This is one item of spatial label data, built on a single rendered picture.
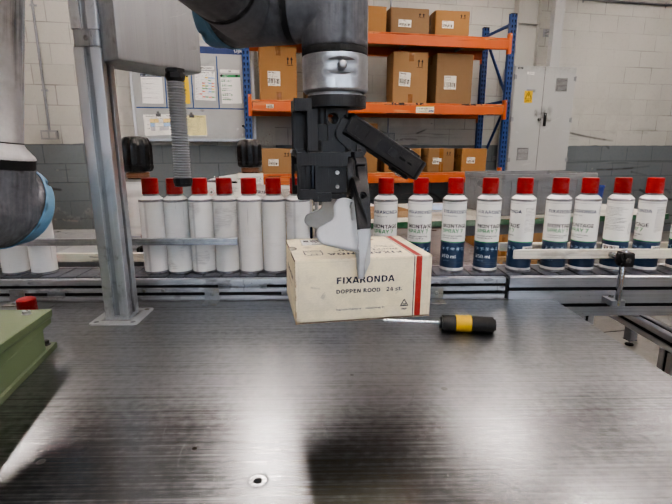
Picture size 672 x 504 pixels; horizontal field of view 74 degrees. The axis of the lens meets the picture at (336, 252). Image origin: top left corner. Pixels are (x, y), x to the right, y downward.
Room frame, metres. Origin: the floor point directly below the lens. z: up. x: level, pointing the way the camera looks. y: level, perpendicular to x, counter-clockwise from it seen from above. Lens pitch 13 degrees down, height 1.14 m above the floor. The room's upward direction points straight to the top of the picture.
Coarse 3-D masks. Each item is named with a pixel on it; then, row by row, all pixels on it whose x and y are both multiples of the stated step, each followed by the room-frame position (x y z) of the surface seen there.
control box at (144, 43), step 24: (120, 0) 0.79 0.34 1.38; (144, 0) 0.82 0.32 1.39; (168, 0) 0.86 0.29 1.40; (120, 24) 0.78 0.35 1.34; (144, 24) 0.82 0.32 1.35; (168, 24) 0.86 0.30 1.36; (192, 24) 0.90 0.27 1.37; (120, 48) 0.78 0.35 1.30; (144, 48) 0.82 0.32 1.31; (168, 48) 0.86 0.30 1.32; (192, 48) 0.90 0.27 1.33; (144, 72) 0.90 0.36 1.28; (192, 72) 0.90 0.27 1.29
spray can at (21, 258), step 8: (8, 248) 0.93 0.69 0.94; (16, 248) 0.93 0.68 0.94; (24, 248) 0.95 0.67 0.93; (0, 256) 0.93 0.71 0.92; (8, 256) 0.92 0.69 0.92; (16, 256) 0.93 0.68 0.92; (24, 256) 0.95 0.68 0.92; (8, 264) 0.92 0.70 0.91; (16, 264) 0.93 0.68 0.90; (24, 264) 0.94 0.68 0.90; (8, 272) 0.92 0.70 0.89; (16, 272) 0.93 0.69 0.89; (24, 272) 0.94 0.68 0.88
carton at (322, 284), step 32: (288, 256) 0.56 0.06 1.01; (320, 256) 0.50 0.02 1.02; (352, 256) 0.50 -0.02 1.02; (384, 256) 0.50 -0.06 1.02; (416, 256) 0.50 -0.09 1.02; (288, 288) 0.57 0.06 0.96; (320, 288) 0.48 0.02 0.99; (352, 288) 0.49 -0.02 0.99; (384, 288) 0.50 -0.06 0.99; (416, 288) 0.50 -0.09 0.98; (320, 320) 0.48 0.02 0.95; (352, 320) 0.49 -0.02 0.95
